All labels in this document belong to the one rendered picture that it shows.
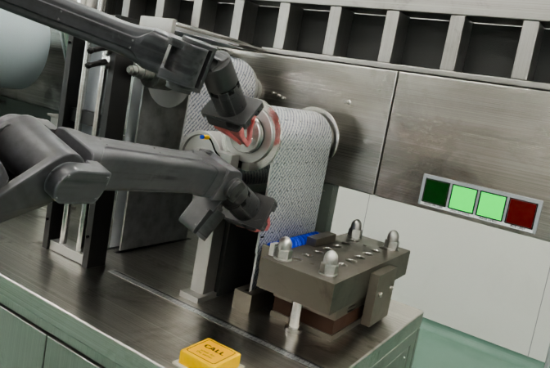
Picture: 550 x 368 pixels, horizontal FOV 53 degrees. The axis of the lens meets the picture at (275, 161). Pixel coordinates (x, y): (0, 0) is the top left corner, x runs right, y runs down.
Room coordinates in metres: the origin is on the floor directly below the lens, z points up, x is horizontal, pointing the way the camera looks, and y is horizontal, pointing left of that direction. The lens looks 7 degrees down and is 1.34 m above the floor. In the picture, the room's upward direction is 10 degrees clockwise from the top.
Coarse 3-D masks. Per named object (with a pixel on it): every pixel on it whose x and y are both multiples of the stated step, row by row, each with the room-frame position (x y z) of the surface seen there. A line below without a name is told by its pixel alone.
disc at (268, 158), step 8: (264, 104) 1.09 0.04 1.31; (272, 112) 1.08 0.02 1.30; (272, 120) 1.08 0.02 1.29; (280, 128) 1.07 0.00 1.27; (224, 136) 1.14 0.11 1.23; (280, 136) 1.07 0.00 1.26; (224, 144) 1.14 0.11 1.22; (272, 144) 1.08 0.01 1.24; (280, 144) 1.07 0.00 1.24; (272, 152) 1.07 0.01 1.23; (264, 160) 1.08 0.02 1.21; (272, 160) 1.08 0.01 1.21; (248, 168) 1.10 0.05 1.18; (256, 168) 1.09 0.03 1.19
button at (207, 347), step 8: (200, 344) 0.84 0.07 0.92; (208, 344) 0.85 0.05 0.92; (216, 344) 0.85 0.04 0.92; (184, 352) 0.81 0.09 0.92; (192, 352) 0.81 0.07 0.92; (200, 352) 0.81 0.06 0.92; (208, 352) 0.82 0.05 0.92; (216, 352) 0.82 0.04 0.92; (224, 352) 0.83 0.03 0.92; (232, 352) 0.83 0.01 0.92; (184, 360) 0.81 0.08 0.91; (192, 360) 0.80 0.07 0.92; (200, 360) 0.79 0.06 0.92; (208, 360) 0.80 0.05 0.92; (216, 360) 0.80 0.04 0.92; (224, 360) 0.80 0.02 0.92; (232, 360) 0.82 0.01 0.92
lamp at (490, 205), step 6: (480, 198) 1.17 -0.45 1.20; (486, 198) 1.16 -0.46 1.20; (492, 198) 1.16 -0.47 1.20; (498, 198) 1.15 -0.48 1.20; (504, 198) 1.14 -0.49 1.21; (480, 204) 1.17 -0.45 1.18; (486, 204) 1.16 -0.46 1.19; (492, 204) 1.16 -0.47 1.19; (498, 204) 1.15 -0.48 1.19; (480, 210) 1.17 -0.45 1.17; (486, 210) 1.16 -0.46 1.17; (492, 210) 1.15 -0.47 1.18; (498, 210) 1.15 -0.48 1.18; (486, 216) 1.16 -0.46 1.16; (492, 216) 1.15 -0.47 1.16; (498, 216) 1.15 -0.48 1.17
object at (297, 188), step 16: (272, 176) 1.08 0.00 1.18; (288, 176) 1.13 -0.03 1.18; (304, 176) 1.19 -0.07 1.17; (320, 176) 1.26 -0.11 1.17; (272, 192) 1.09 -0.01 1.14; (288, 192) 1.15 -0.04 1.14; (304, 192) 1.21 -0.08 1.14; (320, 192) 1.27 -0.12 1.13; (288, 208) 1.16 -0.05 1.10; (304, 208) 1.22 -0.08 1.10; (272, 224) 1.11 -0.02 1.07; (288, 224) 1.17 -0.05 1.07; (304, 224) 1.23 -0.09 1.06; (272, 240) 1.12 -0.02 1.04
